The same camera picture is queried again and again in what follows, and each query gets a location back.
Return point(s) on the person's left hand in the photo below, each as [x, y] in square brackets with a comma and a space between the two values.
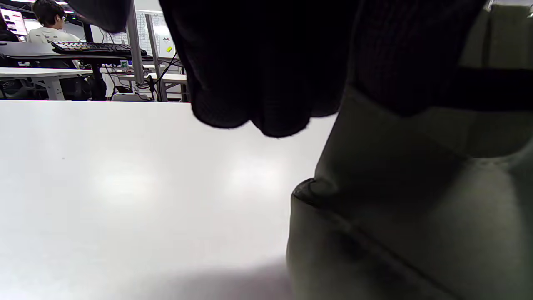
[270, 62]

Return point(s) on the green fabric pencil case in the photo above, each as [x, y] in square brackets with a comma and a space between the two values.
[416, 208]

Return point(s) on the white desk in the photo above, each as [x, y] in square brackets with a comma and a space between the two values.
[41, 71]
[170, 78]

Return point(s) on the black keyboard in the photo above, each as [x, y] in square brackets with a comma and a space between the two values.
[95, 47]

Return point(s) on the computer monitor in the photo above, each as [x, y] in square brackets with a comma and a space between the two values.
[14, 21]

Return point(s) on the aluminium frame post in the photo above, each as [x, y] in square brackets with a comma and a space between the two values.
[135, 46]

